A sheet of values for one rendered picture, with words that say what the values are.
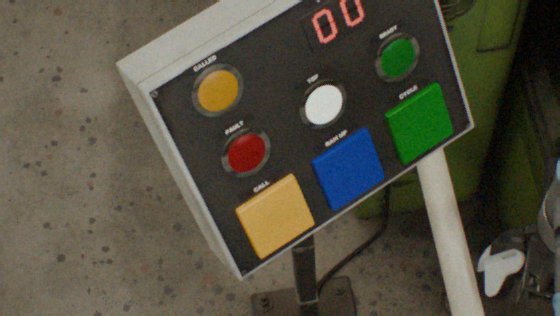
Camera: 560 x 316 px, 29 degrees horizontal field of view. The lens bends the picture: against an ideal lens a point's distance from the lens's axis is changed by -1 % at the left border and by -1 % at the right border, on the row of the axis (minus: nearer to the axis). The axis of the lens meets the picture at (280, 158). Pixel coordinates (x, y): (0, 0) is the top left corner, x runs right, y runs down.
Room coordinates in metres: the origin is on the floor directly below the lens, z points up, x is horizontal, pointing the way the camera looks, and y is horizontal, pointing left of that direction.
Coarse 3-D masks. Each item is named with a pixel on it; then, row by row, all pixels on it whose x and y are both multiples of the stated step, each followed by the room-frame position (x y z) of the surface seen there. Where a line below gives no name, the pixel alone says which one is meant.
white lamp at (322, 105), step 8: (320, 88) 0.58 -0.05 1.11; (328, 88) 0.58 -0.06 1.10; (336, 88) 0.58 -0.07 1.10; (312, 96) 0.57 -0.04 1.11; (320, 96) 0.57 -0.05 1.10; (328, 96) 0.57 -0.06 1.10; (336, 96) 0.58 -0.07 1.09; (312, 104) 0.57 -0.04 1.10; (320, 104) 0.57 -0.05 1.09; (328, 104) 0.57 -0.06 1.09; (336, 104) 0.57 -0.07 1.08; (312, 112) 0.56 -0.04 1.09; (320, 112) 0.56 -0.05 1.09; (328, 112) 0.56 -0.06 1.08; (336, 112) 0.57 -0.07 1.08; (312, 120) 0.56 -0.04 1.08; (320, 120) 0.56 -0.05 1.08; (328, 120) 0.56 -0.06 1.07
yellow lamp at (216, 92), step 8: (216, 72) 0.57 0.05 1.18; (224, 72) 0.57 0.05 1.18; (208, 80) 0.56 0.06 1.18; (216, 80) 0.56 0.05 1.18; (224, 80) 0.57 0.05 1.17; (232, 80) 0.57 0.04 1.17; (200, 88) 0.56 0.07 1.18; (208, 88) 0.56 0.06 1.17; (216, 88) 0.56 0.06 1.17; (224, 88) 0.56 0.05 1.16; (232, 88) 0.56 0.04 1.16; (200, 96) 0.55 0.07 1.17; (208, 96) 0.55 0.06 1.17; (216, 96) 0.55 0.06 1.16; (224, 96) 0.56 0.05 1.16; (232, 96) 0.56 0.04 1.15; (208, 104) 0.55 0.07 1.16; (216, 104) 0.55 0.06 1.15; (224, 104) 0.55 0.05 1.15
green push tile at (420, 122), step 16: (416, 96) 0.59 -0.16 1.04; (432, 96) 0.59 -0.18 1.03; (400, 112) 0.58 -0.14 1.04; (416, 112) 0.58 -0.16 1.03; (432, 112) 0.58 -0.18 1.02; (400, 128) 0.56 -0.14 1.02; (416, 128) 0.57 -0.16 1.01; (432, 128) 0.57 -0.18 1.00; (448, 128) 0.57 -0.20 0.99; (400, 144) 0.55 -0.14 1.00; (416, 144) 0.56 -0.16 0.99; (432, 144) 0.56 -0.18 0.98; (400, 160) 0.54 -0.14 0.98
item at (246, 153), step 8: (248, 136) 0.53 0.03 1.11; (256, 136) 0.53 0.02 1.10; (232, 144) 0.53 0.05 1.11; (240, 144) 0.53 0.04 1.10; (248, 144) 0.53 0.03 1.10; (256, 144) 0.53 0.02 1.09; (264, 144) 0.53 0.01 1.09; (232, 152) 0.52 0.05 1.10; (240, 152) 0.52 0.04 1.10; (248, 152) 0.52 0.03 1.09; (256, 152) 0.52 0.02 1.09; (264, 152) 0.52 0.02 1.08; (232, 160) 0.51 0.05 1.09; (240, 160) 0.51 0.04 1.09; (248, 160) 0.52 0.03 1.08; (256, 160) 0.52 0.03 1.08; (232, 168) 0.51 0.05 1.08; (240, 168) 0.51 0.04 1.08; (248, 168) 0.51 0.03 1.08
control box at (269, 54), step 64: (256, 0) 0.65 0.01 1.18; (320, 0) 0.64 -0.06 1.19; (384, 0) 0.65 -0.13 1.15; (128, 64) 0.60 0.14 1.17; (192, 64) 0.57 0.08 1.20; (256, 64) 0.58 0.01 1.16; (320, 64) 0.60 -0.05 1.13; (448, 64) 0.63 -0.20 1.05; (192, 128) 0.53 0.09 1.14; (256, 128) 0.54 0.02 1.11; (320, 128) 0.55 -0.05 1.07; (384, 128) 0.57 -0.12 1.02; (192, 192) 0.49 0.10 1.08; (256, 192) 0.50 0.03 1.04; (320, 192) 0.51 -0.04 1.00; (256, 256) 0.45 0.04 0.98
